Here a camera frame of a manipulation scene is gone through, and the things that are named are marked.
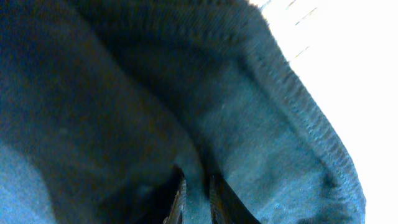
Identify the black t-shirt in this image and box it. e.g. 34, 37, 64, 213
1, 1, 366, 223

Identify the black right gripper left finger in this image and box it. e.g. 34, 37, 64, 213
134, 167, 186, 224

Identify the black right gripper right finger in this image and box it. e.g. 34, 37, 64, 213
209, 175, 261, 224

